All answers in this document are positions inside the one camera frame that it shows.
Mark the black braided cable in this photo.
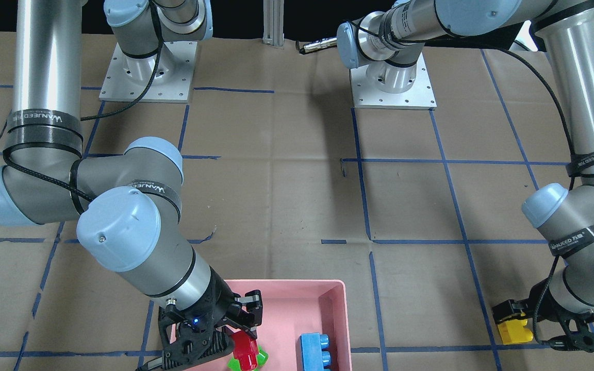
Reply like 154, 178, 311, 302
483, 46, 581, 176

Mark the red toy block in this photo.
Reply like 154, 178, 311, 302
229, 331, 259, 370

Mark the green toy block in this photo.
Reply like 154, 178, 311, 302
227, 347, 269, 371

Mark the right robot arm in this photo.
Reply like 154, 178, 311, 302
0, 1, 262, 370

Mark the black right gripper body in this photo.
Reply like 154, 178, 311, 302
138, 272, 249, 370

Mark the yellow toy block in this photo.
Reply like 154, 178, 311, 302
497, 318, 534, 345

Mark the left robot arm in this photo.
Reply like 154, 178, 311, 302
339, 1, 594, 351

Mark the silver cable connector plug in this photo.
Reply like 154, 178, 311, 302
295, 37, 337, 56

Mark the blue toy block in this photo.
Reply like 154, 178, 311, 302
299, 332, 333, 371

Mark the aluminium frame post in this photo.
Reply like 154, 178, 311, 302
262, 0, 285, 48

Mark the pink plastic box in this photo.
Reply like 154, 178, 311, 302
226, 279, 353, 370

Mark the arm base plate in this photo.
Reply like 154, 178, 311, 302
350, 54, 438, 110
99, 41, 198, 104

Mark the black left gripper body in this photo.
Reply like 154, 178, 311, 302
519, 280, 594, 353

